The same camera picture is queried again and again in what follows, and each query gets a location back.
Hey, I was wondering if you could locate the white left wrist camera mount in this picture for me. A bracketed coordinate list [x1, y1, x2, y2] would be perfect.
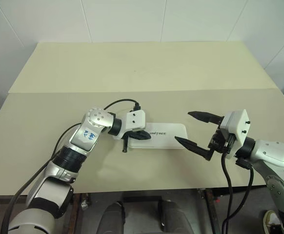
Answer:
[112, 109, 146, 141]

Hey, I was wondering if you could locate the dark rounded shape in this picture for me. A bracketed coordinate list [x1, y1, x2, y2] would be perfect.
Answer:
[101, 201, 126, 234]
[157, 198, 182, 234]

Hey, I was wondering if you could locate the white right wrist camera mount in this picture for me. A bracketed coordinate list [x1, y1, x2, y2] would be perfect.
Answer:
[220, 109, 251, 149]

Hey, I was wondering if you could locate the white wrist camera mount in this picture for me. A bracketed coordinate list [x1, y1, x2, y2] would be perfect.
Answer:
[220, 109, 251, 149]
[112, 109, 146, 141]

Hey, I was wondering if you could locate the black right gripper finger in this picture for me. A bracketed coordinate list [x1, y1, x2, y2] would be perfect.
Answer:
[187, 111, 225, 124]
[174, 136, 217, 162]

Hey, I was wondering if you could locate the white rectangular box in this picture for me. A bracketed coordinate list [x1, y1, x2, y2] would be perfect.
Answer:
[128, 122, 188, 150]

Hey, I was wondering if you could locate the white sneaker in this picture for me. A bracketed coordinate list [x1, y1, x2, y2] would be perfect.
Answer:
[263, 210, 283, 234]

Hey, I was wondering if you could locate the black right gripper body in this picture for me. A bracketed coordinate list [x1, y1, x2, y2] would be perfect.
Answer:
[207, 126, 236, 154]

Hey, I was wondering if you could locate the rusty table frame leg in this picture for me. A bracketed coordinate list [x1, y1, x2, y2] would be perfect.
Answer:
[70, 194, 81, 234]
[204, 189, 221, 234]

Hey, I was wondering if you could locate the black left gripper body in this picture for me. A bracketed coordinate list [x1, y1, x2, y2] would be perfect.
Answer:
[121, 131, 133, 154]

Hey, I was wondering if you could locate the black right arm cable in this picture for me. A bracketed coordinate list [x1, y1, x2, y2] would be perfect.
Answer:
[220, 136, 255, 234]

